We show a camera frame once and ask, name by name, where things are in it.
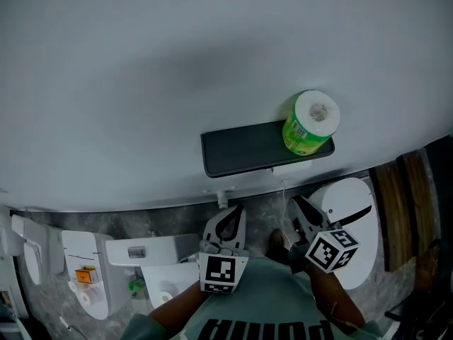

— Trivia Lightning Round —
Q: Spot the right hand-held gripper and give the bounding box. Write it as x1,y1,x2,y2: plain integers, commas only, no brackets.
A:
287,195,360,275

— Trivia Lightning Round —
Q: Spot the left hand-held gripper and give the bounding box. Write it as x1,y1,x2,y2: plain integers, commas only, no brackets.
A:
197,205,249,296

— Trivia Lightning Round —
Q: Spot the green toilet paper roll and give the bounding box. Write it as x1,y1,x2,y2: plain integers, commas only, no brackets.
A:
282,89,342,156

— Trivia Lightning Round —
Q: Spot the person's right forearm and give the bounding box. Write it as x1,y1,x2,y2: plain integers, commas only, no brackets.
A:
304,263,366,332

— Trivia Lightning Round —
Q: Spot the person's left forearm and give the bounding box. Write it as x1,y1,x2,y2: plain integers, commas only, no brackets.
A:
147,280,213,340

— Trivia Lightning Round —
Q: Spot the white toilet with black stripe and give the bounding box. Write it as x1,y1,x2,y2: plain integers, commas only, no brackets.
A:
307,177,380,290

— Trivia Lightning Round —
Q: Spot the white toilet with tank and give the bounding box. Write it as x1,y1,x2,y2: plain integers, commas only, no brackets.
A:
105,232,202,311

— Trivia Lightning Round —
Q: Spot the white toilet paper roll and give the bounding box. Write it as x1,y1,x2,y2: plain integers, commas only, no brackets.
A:
78,285,103,306
157,283,180,306

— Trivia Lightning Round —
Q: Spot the white tankless toilet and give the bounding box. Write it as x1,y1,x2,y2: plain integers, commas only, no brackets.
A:
62,229,130,321

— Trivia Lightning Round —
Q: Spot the person's shoe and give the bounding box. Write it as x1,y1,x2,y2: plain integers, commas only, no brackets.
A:
268,228,287,249

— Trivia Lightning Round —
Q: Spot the person's black trouser leg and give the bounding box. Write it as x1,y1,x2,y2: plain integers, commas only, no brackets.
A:
264,244,293,267

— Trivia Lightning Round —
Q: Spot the person's light green t-shirt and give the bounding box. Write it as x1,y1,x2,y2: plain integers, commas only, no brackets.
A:
120,256,385,340

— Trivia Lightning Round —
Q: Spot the orange box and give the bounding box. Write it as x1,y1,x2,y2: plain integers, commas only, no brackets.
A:
74,266,100,285

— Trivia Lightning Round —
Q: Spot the white power cable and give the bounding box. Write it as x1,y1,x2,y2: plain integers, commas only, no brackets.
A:
281,181,289,237

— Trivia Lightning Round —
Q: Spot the black wall shelf paper holder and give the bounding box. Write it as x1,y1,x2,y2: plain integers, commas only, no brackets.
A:
200,120,336,179

